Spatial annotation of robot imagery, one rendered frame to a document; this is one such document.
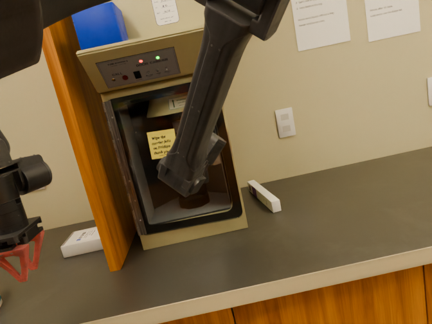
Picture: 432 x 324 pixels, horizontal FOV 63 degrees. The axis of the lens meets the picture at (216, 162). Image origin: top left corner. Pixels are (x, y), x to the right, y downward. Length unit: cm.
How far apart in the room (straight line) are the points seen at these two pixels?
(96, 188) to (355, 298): 69
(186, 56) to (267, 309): 63
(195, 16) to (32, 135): 86
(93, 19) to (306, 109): 90
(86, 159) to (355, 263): 68
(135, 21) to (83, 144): 35
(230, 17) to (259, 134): 103
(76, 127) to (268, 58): 81
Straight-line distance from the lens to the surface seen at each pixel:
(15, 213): 75
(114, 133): 100
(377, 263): 87
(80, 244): 121
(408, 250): 90
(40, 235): 79
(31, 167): 78
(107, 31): 90
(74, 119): 94
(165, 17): 99
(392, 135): 164
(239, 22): 45
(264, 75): 143
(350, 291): 92
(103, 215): 98
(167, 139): 97
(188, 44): 89
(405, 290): 98
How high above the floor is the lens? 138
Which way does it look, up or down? 13 degrees down
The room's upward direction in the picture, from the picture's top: 12 degrees counter-clockwise
